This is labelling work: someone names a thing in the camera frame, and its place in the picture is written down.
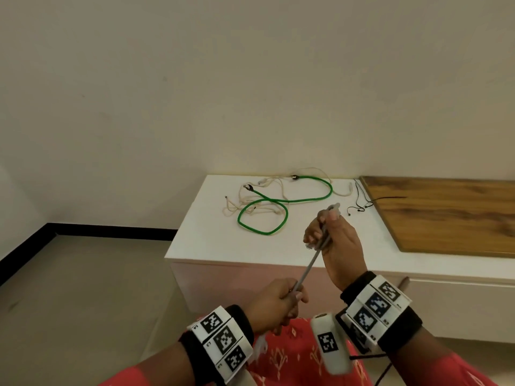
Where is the person's left hand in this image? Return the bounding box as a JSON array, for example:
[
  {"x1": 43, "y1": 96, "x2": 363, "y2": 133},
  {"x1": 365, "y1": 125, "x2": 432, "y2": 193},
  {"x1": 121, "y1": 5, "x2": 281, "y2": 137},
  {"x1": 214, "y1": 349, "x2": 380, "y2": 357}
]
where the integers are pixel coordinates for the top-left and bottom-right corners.
[{"x1": 243, "y1": 277, "x2": 310, "y2": 337}]

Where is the person's right hand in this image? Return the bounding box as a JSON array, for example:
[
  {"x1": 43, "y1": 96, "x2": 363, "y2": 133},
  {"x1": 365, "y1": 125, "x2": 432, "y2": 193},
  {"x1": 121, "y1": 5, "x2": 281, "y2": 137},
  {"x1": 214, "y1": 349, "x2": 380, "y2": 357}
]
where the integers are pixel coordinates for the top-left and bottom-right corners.
[{"x1": 302, "y1": 207, "x2": 369, "y2": 292}]

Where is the green network cable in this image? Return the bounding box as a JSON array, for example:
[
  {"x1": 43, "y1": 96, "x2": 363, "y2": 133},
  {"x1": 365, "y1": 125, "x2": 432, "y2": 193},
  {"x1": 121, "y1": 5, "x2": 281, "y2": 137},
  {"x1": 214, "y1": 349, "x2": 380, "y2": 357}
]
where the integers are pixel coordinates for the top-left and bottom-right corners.
[{"x1": 237, "y1": 175, "x2": 334, "y2": 236}]

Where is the beige cable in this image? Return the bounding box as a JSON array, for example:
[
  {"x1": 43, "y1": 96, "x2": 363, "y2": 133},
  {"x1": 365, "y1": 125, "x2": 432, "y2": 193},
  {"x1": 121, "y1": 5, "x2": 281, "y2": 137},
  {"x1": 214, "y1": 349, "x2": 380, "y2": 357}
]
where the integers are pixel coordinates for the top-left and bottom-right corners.
[{"x1": 222, "y1": 167, "x2": 355, "y2": 218}]

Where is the person's right forearm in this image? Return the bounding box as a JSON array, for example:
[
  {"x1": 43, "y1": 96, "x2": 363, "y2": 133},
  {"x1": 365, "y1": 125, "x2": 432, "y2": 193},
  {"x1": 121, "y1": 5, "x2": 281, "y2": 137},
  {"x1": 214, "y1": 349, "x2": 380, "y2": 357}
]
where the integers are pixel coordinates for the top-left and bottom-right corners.
[{"x1": 386, "y1": 327, "x2": 499, "y2": 386}]

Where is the person's left forearm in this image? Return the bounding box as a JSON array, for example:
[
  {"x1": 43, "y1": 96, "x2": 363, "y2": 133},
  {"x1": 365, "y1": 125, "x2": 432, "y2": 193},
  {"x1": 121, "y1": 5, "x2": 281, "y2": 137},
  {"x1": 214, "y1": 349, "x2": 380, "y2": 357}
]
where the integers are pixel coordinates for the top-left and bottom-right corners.
[{"x1": 98, "y1": 341, "x2": 210, "y2": 386}]

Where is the black wristband with marker tags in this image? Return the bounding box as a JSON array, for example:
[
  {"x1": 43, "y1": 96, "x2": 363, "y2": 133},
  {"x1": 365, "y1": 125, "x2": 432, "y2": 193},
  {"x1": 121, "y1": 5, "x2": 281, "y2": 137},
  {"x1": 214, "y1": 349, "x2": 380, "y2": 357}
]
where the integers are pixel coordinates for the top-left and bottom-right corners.
[
  {"x1": 340, "y1": 271, "x2": 423, "y2": 354},
  {"x1": 179, "y1": 304, "x2": 255, "y2": 385}
]

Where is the white marker cube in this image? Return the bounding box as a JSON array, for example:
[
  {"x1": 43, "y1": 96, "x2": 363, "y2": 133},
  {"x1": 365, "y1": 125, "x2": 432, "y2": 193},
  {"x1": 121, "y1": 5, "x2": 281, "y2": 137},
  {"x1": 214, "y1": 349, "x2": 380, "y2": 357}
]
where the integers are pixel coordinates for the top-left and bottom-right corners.
[{"x1": 310, "y1": 312, "x2": 352, "y2": 375}]

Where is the white low table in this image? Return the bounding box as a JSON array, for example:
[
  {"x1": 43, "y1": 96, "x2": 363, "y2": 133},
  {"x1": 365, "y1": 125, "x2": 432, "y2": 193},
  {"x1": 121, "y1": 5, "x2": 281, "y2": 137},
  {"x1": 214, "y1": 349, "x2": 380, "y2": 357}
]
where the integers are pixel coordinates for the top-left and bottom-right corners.
[{"x1": 164, "y1": 174, "x2": 515, "y2": 344}]

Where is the wooden board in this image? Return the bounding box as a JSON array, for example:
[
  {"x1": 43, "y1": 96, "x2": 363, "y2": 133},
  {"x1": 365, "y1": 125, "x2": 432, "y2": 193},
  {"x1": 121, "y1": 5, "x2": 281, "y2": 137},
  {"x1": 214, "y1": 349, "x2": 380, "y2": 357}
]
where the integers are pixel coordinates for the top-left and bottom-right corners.
[{"x1": 359, "y1": 175, "x2": 515, "y2": 260}]

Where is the black baseboard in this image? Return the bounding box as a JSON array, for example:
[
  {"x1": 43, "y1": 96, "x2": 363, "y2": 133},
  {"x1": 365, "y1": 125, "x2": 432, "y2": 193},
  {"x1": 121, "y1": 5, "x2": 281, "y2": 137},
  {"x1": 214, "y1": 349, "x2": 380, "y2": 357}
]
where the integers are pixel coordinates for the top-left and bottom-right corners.
[{"x1": 0, "y1": 222, "x2": 180, "y2": 288}]

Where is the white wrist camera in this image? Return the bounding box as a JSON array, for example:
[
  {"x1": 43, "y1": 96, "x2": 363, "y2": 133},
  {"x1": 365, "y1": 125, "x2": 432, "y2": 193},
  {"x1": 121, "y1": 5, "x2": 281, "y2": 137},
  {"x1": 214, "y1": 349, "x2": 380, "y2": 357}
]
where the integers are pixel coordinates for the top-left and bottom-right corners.
[{"x1": 223, "y1": 367, "x2": 258, "y2": 386}]

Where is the black camera cable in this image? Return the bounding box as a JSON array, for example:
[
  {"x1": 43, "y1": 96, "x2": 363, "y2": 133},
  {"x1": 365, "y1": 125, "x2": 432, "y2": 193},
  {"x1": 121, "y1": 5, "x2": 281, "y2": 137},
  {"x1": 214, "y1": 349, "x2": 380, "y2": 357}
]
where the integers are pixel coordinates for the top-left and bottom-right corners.
[{"x1": 350, "y1": 353, "x2": 397, "y2": 386}]

